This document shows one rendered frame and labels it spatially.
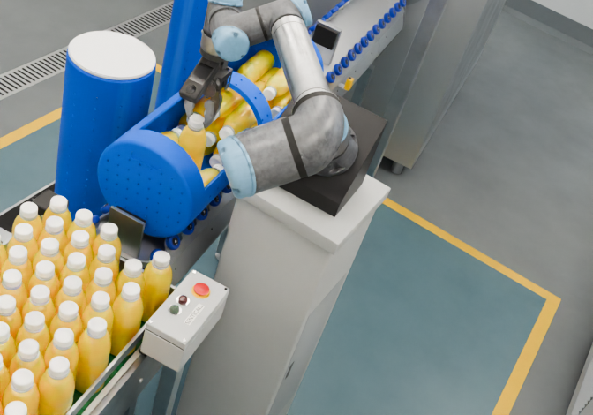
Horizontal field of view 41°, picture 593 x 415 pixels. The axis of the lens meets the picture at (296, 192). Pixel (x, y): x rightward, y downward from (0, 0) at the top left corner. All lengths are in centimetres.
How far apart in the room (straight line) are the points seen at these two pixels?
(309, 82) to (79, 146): 134
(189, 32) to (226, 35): 167
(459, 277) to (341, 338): 79
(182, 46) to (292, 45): 183
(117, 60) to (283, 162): 130
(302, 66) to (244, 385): 123
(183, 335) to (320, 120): 58
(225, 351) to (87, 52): 104
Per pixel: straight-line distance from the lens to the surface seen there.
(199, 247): 225
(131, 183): 204
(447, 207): 424
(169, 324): 173
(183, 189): 195
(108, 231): 190
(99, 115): 261
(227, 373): 251
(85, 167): 276
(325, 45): 306
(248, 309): 228
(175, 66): 347
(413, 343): 345
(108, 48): 267
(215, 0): 180
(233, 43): 170
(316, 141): 140
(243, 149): 141
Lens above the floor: 242
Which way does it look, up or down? 38 degrees down
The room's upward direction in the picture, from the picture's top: 19 degrees clockwise
